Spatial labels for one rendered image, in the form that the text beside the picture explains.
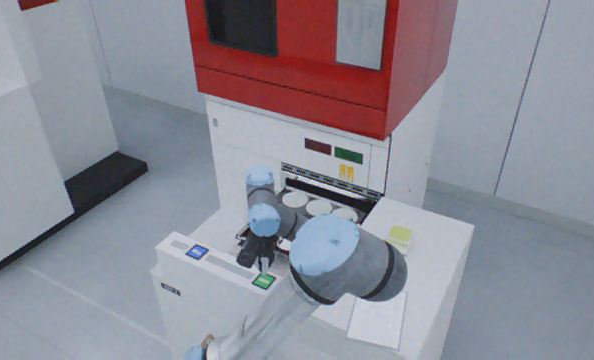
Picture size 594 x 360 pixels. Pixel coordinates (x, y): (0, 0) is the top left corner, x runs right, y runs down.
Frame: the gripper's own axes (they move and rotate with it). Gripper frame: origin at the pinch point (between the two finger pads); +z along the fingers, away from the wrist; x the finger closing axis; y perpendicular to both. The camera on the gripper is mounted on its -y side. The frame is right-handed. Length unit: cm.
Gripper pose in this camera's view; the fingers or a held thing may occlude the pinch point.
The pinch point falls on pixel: (261, 272)
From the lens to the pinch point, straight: 148.4
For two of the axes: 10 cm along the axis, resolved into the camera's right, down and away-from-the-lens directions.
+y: 4.9, -5.1, 7.1
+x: -8.7, -2.9, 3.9
